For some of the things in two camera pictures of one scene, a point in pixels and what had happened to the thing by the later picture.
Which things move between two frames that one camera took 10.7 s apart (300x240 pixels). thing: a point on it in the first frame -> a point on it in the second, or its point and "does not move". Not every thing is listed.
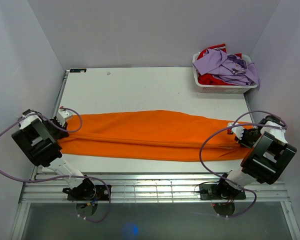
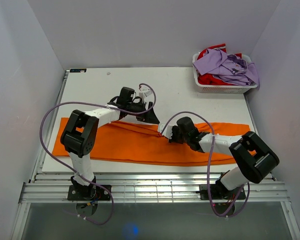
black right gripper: [243, 141] -> [174, 129]
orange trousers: [169, 135] does not move
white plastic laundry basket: [222, 89] does not move
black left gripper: [60, 134] -> [149, 117]
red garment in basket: [209, 79] does not move
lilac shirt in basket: [216, 62] does not move
